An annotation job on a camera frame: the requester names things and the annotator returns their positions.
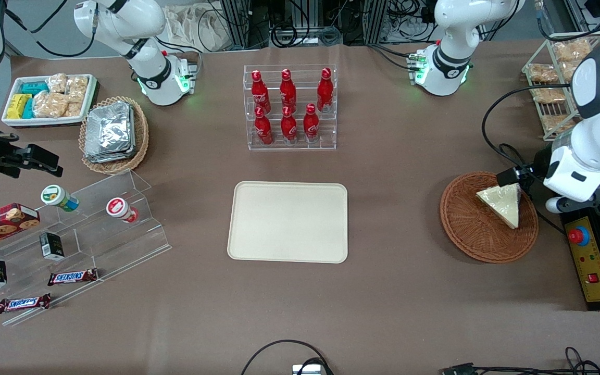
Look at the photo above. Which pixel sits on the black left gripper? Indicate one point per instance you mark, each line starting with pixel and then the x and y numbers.
pixel 540 162

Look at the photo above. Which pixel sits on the triangular sandwich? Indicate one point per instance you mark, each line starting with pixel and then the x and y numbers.
pixel 503 203

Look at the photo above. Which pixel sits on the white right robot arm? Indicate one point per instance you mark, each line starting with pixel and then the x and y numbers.
pixel 123 21

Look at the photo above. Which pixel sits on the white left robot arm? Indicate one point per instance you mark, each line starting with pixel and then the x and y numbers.
pixel 451 31

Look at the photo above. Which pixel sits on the round brown wicker basket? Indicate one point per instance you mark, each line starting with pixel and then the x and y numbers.
pixel 469 229

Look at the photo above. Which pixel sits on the white rectangular snack tray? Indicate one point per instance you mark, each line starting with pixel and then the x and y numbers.
pixel 90 94

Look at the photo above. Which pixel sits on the oval light wicker basket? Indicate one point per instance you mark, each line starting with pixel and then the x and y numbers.
pixel 141 140

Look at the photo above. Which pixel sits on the beige plastic tray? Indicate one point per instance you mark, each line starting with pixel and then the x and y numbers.
pixel 287 221

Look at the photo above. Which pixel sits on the green lid cup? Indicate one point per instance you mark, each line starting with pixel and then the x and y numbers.
pixel 56 197

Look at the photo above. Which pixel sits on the teal snack packet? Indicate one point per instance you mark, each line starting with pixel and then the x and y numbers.
pixel 34 88
pixel 28 108

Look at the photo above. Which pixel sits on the yellow snack packet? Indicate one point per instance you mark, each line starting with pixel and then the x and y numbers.
pixel 17 105

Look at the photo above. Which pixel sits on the bagged fried snack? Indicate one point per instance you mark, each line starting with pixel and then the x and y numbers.
pixel 542 73
pixel 558 123
pixel 550 95
pixel 571 50

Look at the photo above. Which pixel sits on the clear bag of rice crackers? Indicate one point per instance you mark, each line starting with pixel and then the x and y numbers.
pixel 77 88
pixel 74 109
pixel 50 104
pixel 57 83

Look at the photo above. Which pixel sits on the small black box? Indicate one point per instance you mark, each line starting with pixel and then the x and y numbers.
pixel 51 246

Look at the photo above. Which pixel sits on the yellow emergency stop box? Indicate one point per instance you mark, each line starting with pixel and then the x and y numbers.
pixel 591 260

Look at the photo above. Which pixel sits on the silver foil packets stack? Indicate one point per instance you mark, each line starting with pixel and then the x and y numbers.
pixel 110 131

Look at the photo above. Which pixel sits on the red lid cup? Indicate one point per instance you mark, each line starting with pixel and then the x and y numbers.
pixel 119 208

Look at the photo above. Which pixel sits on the brown Snickers bar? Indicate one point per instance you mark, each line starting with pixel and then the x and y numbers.
pixel 23 303
pixel 72 277

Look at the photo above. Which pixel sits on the clear acrylic stepped shelf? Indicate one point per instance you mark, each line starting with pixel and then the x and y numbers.
pixel 123 250

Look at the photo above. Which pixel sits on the clear acrylic bottle rack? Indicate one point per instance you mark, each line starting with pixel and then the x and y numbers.
pixel 331 133

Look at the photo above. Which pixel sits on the red cola bottle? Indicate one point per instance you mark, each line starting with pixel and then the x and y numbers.
pixel 287 89
pixel 288 126
pixel 325 89
pixel 311 124
pixel 260 91
pixel 263 127

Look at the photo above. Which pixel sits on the beige cloth bag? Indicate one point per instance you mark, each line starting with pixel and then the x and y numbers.
pixel 196 28

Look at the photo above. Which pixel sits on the small silver device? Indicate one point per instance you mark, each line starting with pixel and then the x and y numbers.
pixel 308 370

